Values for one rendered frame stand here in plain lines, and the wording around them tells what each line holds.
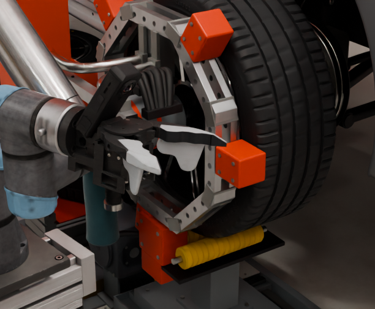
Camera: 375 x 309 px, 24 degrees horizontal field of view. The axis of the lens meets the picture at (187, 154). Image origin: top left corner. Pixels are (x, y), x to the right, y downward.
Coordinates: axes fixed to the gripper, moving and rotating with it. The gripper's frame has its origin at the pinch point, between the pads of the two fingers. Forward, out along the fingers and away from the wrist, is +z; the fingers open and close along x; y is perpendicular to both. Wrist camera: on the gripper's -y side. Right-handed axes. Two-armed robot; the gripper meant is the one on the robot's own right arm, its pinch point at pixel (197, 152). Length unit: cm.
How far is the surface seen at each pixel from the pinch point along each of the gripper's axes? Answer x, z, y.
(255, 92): -77, -34, 14
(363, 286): -175, -38, 101
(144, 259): -87, -68, 69
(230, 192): -76, -38, 38
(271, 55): -84, -35, 6
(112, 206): -55, -55, 41
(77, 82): -63, -74, 17
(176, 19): -79, -58, 2
